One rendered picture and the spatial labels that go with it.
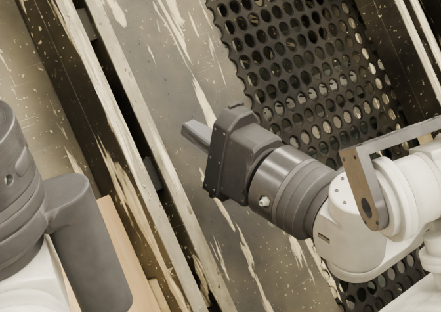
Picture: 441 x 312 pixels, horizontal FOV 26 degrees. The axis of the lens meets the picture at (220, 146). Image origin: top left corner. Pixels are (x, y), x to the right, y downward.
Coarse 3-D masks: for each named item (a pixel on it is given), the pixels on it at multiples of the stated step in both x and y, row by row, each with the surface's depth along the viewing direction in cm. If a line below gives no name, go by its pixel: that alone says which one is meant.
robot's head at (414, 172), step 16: (432, 144) 71; (384, 160) 69; (400, 160) 69; (416, 160) 69; (432, 160) 69; (400, 176) 67; (416, 176) 68; (432, 176) 68; (416, 192) 68; (432, 192) 68; (416, 208) 67; (432, 208) 68; (416, 224) 67; (432, 224) 72; (432, 240) 70; (432, 256) 70
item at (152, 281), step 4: (148, 280) 110; (152, 280) 109; (156, 280) 109; (152, 284) 110; (156, 284) 109; (152, 288) 110; (156, 288) 109; (160, 288) 109; (156, 292) 110; (160, 292) 109; (156, 296) 110; (160, 296) 109; (156, 300) 110; (160, 300) 109; (164, 300) 109; (160, 304) 110; (164, 304) 109; (160, 308) 110; (164, 308) 109; (168, 308) 109
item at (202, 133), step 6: (192, 120) 117; (186, 126) 116; (192, 126) 116; (198, 126) 116; (204, 126) 116; (186, 132) 116; (192, 132) 115; (198, 132) 115; (204, 132) 115; (210, 132) 116; (198, 138) 115; (204, 138) 114; (210, 138) 114; (204, 144) 114
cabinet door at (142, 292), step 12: (108, 204) 109; (108, 216) 108; (108, 228) 108; (120, 228) 109; (120, 240) 108; (120, 252) 108; (132, 252) 109; (60, 264) 103; (132, 264) 109; (132, 276) 108; (144, 276) 109; (132, 288) 108; (144, 288) 109; (72, 300) 103; (144, 300) 108
